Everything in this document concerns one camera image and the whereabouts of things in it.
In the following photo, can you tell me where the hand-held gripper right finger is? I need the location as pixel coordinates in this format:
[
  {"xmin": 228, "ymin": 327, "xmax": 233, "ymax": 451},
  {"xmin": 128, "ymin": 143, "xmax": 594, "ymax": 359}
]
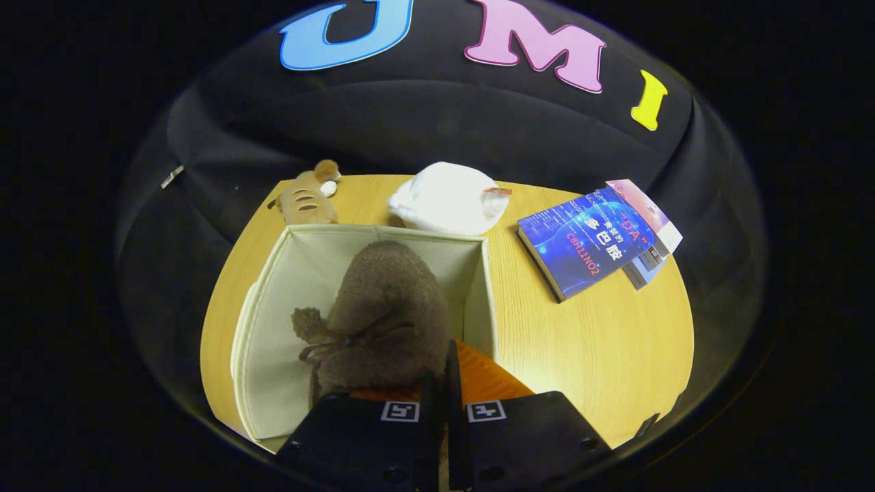
[{"xmin": 444, "ymin": 340, "xmax": 614, "ymax": 492}]

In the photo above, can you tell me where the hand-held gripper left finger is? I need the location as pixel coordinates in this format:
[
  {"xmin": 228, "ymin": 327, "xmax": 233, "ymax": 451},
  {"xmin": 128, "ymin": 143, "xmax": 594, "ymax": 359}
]
[{"xmin": 277, "ymin": 372, "xmax": 445, "ymax": 492}]

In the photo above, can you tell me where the grey fabric storage box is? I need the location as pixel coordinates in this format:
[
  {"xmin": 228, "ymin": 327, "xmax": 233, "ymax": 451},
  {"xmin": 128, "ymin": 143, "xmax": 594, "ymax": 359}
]
[{"xmin": 230, "ymin": 223, "xmax": 498, "ymax": 453}]

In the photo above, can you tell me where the brown fuzzy shoe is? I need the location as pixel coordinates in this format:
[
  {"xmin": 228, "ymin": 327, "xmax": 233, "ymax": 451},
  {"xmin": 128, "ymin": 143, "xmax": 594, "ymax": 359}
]
[{"xmin": 292, "ymin": 240, "xmax": 452, "ymax": 400}]

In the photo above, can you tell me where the white plush toy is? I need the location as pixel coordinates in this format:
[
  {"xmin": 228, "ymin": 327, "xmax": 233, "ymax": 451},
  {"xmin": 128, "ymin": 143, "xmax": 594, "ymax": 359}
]
[{"xmin": 388, "ymin": 161, "xmax": 512, "ymax": 236}]

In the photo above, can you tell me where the light blue book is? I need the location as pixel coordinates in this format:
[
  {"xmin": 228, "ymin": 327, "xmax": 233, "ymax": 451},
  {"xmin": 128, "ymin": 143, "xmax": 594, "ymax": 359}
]
[{"xmin": 622, "ymin": 256, "xmax": 667, "ymax": 291}]

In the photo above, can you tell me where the brown striped plush toy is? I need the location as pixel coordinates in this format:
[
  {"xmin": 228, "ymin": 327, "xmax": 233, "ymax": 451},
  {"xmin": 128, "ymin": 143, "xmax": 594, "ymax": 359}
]
[{"xmin": 267, "ymin": 159, "xmax": 341, "ymax": 226}]

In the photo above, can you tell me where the black backdrop cloth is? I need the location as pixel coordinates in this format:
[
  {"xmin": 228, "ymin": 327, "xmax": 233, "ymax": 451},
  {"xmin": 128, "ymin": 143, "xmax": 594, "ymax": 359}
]
[{"xmin": 113, "ymin": 0, "xmax": 766, "ymax": 445}]

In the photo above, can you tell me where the pink book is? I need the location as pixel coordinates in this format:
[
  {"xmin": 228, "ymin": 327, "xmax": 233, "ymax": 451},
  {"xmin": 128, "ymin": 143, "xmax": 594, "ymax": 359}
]
[{"xmin": 606, "ymin": 179, "xmax": 684, "ymax": 255}]

